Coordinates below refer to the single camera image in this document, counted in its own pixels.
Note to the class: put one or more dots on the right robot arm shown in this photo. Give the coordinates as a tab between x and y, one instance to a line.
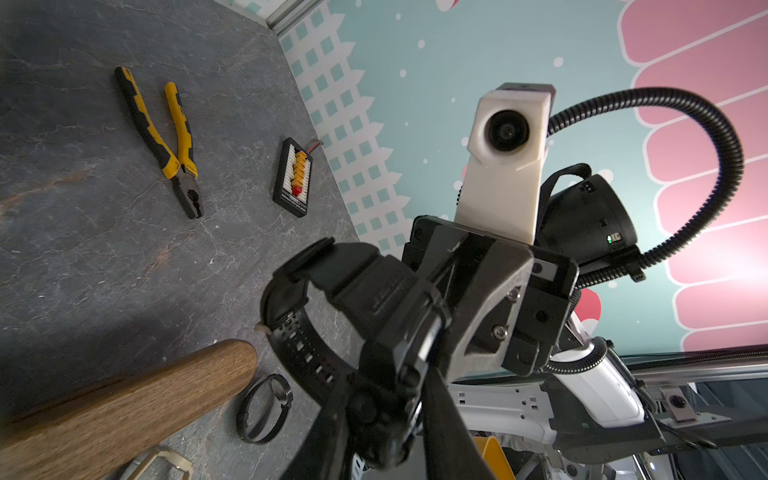
600	412

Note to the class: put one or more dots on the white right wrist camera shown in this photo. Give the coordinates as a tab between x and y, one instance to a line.
507	147

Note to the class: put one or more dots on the wooden watch stand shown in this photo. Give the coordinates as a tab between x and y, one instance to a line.
91	433

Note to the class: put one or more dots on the beige strap watch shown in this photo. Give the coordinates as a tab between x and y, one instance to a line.
159	459

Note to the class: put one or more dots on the chunky black sport watch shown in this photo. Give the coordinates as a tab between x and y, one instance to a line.
397	313

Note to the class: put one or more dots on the yellow black pliers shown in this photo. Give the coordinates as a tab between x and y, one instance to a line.
179	167

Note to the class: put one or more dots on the black band watch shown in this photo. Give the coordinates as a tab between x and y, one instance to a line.
264	409

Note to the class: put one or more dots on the black connector board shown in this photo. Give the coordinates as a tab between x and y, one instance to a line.
293	179

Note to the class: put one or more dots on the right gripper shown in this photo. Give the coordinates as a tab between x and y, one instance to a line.
508	301

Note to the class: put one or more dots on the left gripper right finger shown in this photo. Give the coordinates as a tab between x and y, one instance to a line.
449	450

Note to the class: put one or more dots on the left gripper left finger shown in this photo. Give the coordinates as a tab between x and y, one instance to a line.
331	449

